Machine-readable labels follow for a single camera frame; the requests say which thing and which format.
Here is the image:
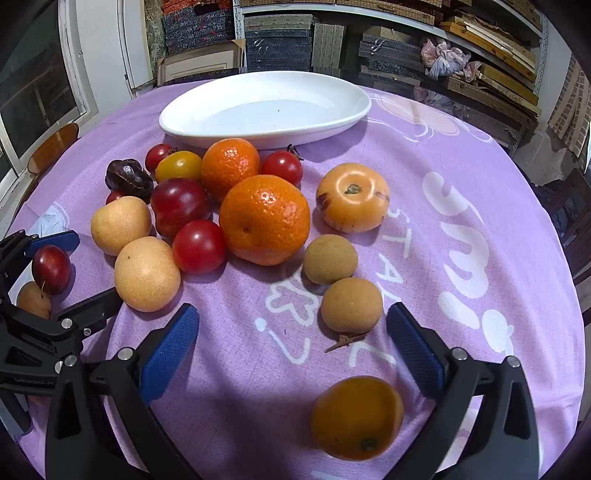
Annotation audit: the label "white oval plate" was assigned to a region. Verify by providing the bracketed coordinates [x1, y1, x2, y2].
[159, 71, 372, 151]

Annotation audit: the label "large orange mandarin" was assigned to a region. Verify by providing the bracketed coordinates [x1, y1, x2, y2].
[219, 174, 311, 267]

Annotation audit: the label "stack of red-blue patterned boxes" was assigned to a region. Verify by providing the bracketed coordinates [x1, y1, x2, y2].
[161, 8, 236, 55]

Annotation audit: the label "stack of yellow wooden boxes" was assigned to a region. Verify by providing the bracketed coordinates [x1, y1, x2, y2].
[438, 15, 542, 100]

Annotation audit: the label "stack of dark ribboned boxes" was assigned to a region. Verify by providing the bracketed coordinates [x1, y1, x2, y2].
[359, 33, 426, 75]

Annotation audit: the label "spotted pale yellow fruit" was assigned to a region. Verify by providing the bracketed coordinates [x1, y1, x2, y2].
[115, 237, 182, 313]

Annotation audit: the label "stack of tan woven boxes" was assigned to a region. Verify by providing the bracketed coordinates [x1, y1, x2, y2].
[239, 0, 438, 25]

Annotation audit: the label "orange persimmon-like fruit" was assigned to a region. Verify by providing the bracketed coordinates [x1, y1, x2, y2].
[316, 162, 390, 233]

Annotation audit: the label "white-framed window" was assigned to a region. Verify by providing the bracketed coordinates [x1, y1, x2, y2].
[0, 0, 89, 178]

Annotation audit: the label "small orange mandarin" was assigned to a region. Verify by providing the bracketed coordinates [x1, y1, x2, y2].
[201, 138, 260, 202]

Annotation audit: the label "brown longan with stem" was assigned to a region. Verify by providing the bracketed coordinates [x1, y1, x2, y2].
[321, 277, 384, 354]

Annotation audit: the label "yellow-orange tomato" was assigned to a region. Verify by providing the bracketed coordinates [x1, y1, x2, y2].
[154, 151, 204, 184]

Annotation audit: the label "bright red plum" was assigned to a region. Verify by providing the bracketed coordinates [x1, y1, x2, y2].
[150, 178, 213, 240]

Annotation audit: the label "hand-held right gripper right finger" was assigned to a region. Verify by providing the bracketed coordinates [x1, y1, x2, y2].
[387, 302, 540, 480]

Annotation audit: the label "purple printed tablecloth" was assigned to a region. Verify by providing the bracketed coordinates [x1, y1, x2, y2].
[9, 80, 587, 480]

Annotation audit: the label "white door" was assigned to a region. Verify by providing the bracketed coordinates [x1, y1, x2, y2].
[117, 0, 155, 92]

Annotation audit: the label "light wooden chair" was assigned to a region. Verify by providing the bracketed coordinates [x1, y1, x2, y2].
[28, 122, 80, 175]

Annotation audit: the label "dark red plum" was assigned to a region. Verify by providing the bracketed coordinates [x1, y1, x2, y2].
[31, 245, 72, 295]

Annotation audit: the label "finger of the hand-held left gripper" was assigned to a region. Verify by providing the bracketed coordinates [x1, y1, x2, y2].
[0, 230, 80, 302]
[0, 287, 123, 346]

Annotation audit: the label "smooth yellow-orange citrus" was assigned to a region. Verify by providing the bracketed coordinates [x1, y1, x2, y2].
[311, 376, 404, 461]

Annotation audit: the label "stack of brown woven boxes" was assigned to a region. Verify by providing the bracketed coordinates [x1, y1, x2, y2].
[444, 76, 542, 137]

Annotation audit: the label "pink cloth bundle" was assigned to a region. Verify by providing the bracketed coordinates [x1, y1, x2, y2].
[419, 37, 483, 83]

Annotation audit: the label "framed picture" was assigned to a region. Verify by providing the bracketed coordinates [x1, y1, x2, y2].
[156, 41, 245, 88]

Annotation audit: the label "red cherry tomato with stem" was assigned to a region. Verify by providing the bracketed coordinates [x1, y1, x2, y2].
[261, 144, 304, 188]

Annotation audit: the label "stack of dark blue boxes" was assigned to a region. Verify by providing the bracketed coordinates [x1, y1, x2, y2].
[244, 16, 315, 73]

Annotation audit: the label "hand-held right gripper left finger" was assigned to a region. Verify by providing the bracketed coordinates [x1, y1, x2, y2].
[45, 304, 204, 480]

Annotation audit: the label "green patterned panel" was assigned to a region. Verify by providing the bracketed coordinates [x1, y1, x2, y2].
[144, 0, 165, 57]

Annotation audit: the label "pale yellow round fruit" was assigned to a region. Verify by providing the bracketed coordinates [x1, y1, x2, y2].
[90, 196, 152, 257]
[16, 281, 52, 320]

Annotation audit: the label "upright grey-green boxes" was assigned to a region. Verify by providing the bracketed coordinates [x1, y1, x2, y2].
[313, 23, 346, 71]

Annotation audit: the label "grey metal shelf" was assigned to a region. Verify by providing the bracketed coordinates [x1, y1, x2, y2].
[233, 0, 546, 123]

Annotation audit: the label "black bag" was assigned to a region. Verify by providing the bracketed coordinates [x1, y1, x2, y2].
[536, 182, 575, 232]

